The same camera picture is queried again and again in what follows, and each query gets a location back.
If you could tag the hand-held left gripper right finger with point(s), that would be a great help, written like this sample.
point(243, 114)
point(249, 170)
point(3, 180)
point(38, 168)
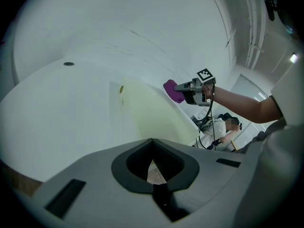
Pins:
point(209, 174)

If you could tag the person's right forearm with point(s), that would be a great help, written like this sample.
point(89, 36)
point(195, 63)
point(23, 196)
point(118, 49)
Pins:
point(242, 106)

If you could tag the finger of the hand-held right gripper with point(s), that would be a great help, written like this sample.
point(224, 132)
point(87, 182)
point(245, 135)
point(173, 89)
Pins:
point(184, 87)

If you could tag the black head-worn camera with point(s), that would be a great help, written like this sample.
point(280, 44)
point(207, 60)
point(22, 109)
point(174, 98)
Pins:
point(270, 7)

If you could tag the white table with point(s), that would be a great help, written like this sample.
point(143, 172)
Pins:
point(59, 117)

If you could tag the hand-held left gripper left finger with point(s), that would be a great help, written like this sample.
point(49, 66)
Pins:
point(83, 170)

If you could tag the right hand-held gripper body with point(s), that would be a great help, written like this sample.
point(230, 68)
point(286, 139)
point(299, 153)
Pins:
point(202, 92)

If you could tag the person's grey t-shirt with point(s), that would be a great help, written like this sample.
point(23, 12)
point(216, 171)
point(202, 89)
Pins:
point(280, 174)

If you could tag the white wall conduit pipes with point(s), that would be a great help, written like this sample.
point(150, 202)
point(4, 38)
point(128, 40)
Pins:
point(255, 32)

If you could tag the purple cloth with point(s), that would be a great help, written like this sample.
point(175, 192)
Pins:
point(171, 90)

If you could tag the white window blind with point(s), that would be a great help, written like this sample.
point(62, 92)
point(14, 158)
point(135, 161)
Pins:
point(249, 87)

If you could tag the ceiling light panel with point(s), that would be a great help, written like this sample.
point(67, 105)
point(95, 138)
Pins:
point(294, 58)

